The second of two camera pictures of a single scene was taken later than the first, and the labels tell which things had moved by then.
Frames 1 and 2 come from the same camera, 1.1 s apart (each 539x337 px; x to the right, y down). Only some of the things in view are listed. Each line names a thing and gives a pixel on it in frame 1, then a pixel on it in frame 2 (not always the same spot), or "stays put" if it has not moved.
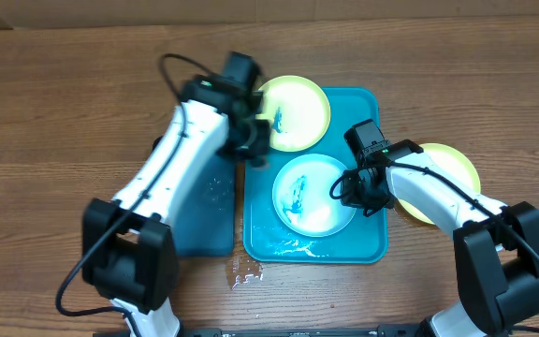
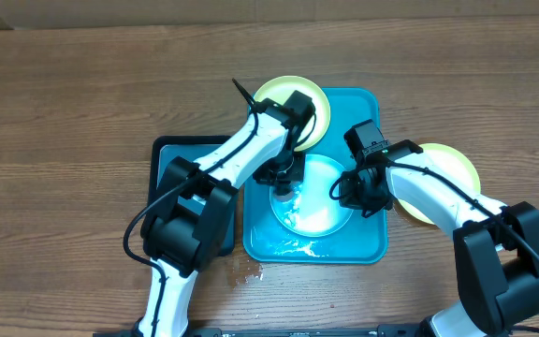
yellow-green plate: [453, 161] stays put
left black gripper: [260, 147] to [298, 175]
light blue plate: [302, 198] stays put
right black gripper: [355, 199] stays put
